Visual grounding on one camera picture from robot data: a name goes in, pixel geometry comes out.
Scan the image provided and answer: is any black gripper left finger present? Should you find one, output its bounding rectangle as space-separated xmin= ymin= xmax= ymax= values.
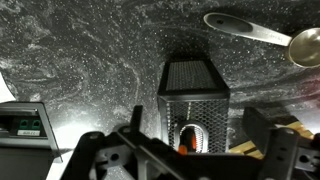
xmin=130 ymin=105 xmax=143 ymax=131

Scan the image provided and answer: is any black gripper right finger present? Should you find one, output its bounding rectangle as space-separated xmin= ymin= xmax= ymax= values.
xmin=242 ymin=107 xmax=276 ymax=154

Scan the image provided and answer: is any black mesh pen holder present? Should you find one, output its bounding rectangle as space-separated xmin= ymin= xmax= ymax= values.
xmin=157 ymin=59 xmax=230 ymax=153

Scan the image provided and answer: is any wooden block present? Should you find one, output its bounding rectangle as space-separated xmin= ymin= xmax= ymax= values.
xmin=229 ymin=120 xmax=315 ymax=160

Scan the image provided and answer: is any steel measuring spoon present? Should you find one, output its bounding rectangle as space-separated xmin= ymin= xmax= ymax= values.
xmin=203 ymin=12 xmax=320 ymax=68

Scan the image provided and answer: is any black pop-up power outlet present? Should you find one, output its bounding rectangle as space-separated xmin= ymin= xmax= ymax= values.
xmin=0 ymin=102 xmax=63 ymax=180

